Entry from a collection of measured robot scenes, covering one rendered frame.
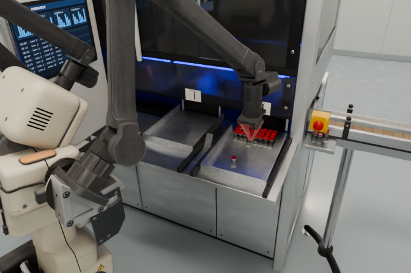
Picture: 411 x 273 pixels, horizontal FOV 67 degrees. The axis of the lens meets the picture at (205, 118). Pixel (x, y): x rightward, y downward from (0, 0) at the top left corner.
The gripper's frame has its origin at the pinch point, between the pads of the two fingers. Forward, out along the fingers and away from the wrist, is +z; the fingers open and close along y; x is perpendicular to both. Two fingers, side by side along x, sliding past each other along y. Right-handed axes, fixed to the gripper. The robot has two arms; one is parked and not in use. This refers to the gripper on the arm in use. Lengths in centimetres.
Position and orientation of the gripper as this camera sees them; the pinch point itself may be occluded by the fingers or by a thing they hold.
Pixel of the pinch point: (251, 138)
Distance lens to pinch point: 104.0
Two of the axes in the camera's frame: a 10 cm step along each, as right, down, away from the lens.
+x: -9.0, -1.9, 4.0
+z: 0.3, 8.8, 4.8
